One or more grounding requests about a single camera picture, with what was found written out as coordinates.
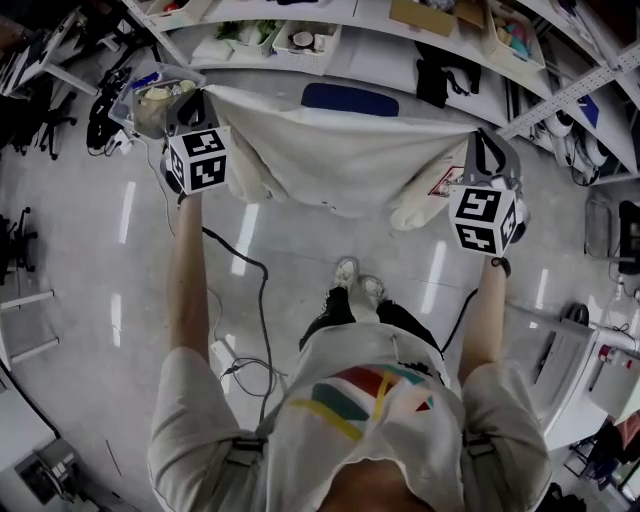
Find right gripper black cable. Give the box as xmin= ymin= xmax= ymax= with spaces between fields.
xmin=438 ymin=286 xmax=482 ymax=357

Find black strapped bag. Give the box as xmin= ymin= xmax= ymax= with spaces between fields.
xmin=413 ymin=41 xmax=485 ymax=110

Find person's white shoe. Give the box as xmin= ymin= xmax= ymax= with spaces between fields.
xmin=359 ymin=273 xmax=387 ymax=307
xmin=332 ymin=256 xmax=361 ymax=292

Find small white desk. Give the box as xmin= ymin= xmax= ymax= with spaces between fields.
xmin=0 ymin=287 xmax=61 ymax=367

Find white rounded device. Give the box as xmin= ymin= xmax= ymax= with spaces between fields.
xmin=541 ymin=108 xmax=575 ymax=140
xmin=581 ymin=133 xmax=612 ymax=170

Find black device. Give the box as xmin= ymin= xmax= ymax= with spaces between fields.
xmin=617 ymin=198 xmax=640 ymax=276

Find white clothes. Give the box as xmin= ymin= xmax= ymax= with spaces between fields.
xmin=204 ymin=83 xmax=477 ymax=232

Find blue card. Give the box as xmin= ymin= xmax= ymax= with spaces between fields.
xmin=576 ymin=93 xmax=602 ymax=130

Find person's left forearm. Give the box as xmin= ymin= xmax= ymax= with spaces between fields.
xmin=163 ymin=191 xmax=212 ymax=365

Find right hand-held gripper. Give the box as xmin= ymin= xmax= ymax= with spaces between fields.
xmin=448 ymin=128 xmax=531 ymax=259

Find person's left white shoe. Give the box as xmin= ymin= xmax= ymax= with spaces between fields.
xmin=332 ymin=256 xmax=361 ymax=292

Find grey wire basket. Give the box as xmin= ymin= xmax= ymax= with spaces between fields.
xmin=583 ymin=198 xmax=615 ymax=260

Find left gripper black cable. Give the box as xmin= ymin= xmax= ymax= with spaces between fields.
xmin=201 ymin=226 xmax=277 ymax=427

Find white storage bin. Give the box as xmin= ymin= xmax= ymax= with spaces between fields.
xmin=143 ymin=0 xmax=214 ymax=20

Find black office chair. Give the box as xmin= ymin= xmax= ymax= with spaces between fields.
xmin=0 ymin=206 xmax=40 ymax=287
xmin=10 ymin=78 xmax=80 ymax=162

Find person's right forearm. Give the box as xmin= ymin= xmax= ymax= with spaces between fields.
xmin=456 ymin=255 xmax=510 ymax=387

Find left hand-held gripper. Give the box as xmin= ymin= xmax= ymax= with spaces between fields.
xmin=159 ymin=89 xmax=232 ymax=197

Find white basket with greens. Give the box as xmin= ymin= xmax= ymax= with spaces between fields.
xmin=225 ymin=18 xmax=287 ymax=60

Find grey shoulder strap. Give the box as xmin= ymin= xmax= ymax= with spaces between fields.
xmin=460 ymin=430 xmax=502 ymax=512
xmin=223 ymin=433 xmax=267 ymax=512

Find thin grey floor cable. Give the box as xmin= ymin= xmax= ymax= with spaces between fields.
xmin=218 ymin=355 xmax=290 ymax=397

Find person's right white shoe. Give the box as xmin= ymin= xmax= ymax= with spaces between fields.
xmin=359 ymin=273 xmax=387 ymax=307

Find brown cardboard box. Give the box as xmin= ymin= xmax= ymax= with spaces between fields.
xmin=388 ymin=0 xmax=487 ymax=39

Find clear plastic bin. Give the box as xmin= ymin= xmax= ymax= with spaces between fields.
xmin=131 ymin=61 xmax=207 ymax=142

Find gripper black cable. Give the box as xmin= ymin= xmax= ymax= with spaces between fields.
xmin=201 ymin=226 xmax=277 ymax=427
xmin=438 ymin=286 xmax=482 ymax=357

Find white basket with bowl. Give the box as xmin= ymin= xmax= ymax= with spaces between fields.
xmin=271 ymin=19 xmax=344 ymax=77

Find white work table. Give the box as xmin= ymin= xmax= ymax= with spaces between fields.
xmin=504 ymin=302 xmax=640 ymax=452

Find white metal shelf rack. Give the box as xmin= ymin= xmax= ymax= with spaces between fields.
xmin=123 ymin=0 xmax=640 ymax=187

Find person's black trousers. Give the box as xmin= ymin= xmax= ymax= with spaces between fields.
xmin=298 ymin=286 xmax=445 ymax=357

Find long white desk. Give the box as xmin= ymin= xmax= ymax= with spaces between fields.
xmin=0 ymin=8 xmax=100 ymax=97

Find blue cushion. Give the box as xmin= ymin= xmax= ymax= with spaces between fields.
xmin=301 ymin=81 xmax=402 ymax=119

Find person's white printed T-shirt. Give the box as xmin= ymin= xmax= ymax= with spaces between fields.
xmin=146 ymin=321 xmax=555 ymax=512

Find white basket with colourful items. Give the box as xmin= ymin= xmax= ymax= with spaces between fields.
xmin=483 ymin=0 xmax=547 ymax=72

